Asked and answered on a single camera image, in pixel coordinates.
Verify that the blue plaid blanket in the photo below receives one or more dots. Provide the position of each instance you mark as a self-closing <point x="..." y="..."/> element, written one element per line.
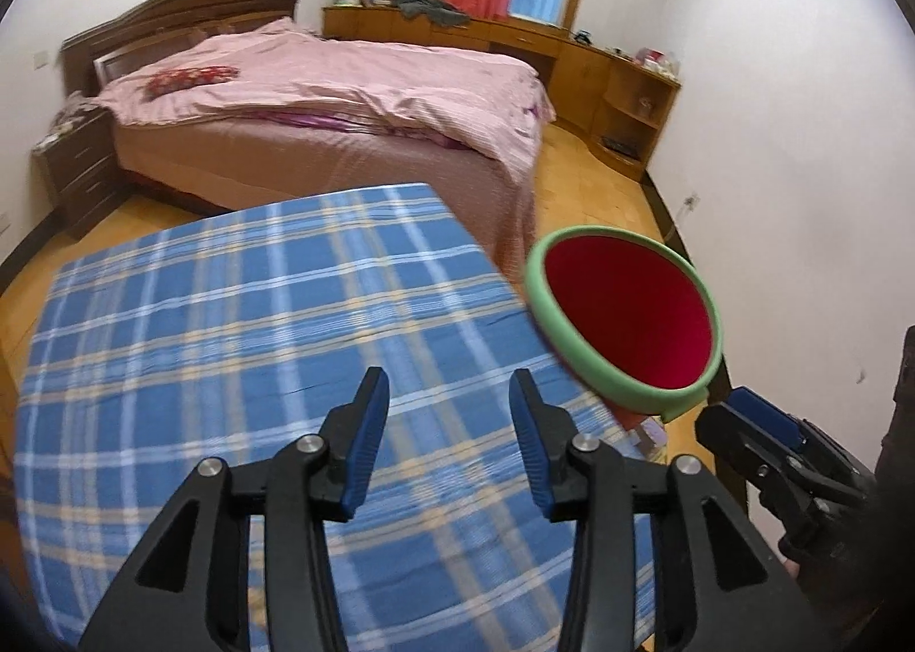
<point x="250" y="337"/>

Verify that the red floral pillow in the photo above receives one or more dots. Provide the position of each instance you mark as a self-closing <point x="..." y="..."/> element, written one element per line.
<point x="189" y="78"/>

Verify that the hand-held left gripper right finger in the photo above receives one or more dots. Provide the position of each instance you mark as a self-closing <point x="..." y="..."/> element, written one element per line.
<point x="536" y="459"/>

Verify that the grey clothes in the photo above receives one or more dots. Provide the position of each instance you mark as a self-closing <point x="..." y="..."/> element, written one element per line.
<point x="432" y="8"/>

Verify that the wooden bed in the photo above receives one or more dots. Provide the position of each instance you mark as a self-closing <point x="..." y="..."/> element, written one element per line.
<point x="286" y="144"/>

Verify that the wall socket with plug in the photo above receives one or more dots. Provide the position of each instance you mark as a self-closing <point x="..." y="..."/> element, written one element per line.
<point x="690" y="200"/>

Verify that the green rimmed red bin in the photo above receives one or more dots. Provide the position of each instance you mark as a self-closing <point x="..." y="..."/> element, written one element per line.
<point x="622" y="323"/>

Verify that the small black object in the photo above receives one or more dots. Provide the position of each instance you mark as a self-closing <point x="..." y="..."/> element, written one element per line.
<point x="582" y="37"/>

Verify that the light switch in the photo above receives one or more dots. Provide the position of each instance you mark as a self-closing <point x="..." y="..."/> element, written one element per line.
<point x="41" y="58"/>

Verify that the grey cloth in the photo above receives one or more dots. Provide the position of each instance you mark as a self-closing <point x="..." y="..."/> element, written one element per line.
<point x="68" y="116"/>

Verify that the small white containers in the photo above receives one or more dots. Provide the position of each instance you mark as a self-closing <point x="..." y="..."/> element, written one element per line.
<point x="657" y="60"/>

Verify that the wooden cabinet desk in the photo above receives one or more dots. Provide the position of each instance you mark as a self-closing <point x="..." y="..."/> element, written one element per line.
<point x="607" y="94"/>

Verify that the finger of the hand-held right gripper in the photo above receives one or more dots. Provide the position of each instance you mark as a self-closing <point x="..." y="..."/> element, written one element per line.
<point x="761" y="409"/>
<point x="729" y="441"/>

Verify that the dark wooden nightstand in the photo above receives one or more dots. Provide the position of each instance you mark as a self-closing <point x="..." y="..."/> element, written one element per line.
<point x="78" y="173"/>

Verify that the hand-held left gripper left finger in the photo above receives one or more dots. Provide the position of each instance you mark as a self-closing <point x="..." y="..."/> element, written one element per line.
<point x="361" y="459"/>

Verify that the pink quilt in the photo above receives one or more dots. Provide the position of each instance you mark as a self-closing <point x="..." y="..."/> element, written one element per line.
<point x="372" y="87"/>

